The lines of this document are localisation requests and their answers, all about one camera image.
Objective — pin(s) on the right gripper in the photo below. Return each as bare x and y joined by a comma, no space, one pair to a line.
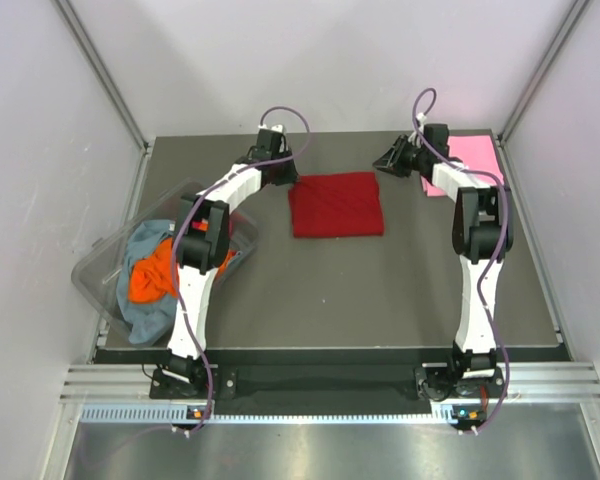
389,164

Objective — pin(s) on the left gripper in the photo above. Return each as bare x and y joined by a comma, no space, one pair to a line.
289,176

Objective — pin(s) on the left aluminium frame post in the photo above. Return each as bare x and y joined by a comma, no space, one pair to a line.
78,31

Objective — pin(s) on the orange t shirt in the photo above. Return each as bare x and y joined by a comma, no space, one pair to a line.
148,259

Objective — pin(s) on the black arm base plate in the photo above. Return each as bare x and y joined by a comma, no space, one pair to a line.
400,381

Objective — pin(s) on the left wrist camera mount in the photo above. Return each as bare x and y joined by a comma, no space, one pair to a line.
278,128

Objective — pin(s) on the aluminium frame post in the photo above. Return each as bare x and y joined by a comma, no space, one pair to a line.
568,24
78,31

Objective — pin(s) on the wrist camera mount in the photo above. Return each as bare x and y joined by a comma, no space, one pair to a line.
419,120
278,128

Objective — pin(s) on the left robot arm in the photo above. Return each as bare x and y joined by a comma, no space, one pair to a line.
201,245

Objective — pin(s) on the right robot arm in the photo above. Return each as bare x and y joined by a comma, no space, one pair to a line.
481,237

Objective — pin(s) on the clear plastic bin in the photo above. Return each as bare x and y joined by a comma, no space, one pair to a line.
96,275

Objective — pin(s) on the folded pink t shirt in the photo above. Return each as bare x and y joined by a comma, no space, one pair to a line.
477,152

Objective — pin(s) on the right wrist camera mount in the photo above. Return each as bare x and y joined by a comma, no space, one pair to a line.
419,120

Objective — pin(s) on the red t shirt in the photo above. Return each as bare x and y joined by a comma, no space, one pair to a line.
336,205

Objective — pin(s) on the grey blue t shirt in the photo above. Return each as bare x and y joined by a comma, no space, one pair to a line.
147,323

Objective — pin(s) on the right aluminium frame post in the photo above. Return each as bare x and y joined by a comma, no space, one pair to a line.
568,24

